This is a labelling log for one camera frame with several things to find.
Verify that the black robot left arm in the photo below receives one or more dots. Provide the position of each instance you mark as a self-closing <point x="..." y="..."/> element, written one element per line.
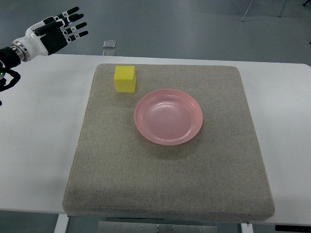
<point x="10" y="57"/>

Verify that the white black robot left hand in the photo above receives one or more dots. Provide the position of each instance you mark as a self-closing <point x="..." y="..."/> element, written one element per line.
<point x="49" y="35"/>

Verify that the beige fabric mat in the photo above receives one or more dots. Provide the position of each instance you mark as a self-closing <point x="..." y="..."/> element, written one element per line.
<point x="217" y="175"/>

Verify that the metal table frame bracket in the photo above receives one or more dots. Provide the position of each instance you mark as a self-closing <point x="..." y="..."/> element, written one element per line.
<point x="128" y="227"/>

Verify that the pink plastic plate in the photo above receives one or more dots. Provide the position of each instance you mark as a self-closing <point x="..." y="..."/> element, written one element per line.
<point x="168" y="117"/>

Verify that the grey stand legs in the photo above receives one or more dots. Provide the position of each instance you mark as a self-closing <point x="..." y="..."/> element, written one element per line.
<point x="277" y="9"/>

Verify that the yellow foam block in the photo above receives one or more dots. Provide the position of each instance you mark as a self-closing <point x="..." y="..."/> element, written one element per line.
<point x="125" y="79"/>

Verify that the white table leg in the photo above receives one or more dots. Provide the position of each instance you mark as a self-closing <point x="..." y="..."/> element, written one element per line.
<point x="61" y="224"/>

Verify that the clear floor socket cover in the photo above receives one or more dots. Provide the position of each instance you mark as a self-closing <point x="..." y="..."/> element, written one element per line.
<point x="110" y="44"/>

